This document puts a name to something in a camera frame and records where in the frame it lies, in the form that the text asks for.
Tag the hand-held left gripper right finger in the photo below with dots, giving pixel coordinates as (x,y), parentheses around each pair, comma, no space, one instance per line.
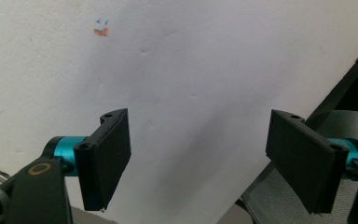
(301,161)

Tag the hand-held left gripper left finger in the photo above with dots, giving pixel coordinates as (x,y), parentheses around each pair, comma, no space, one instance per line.
(105,161)

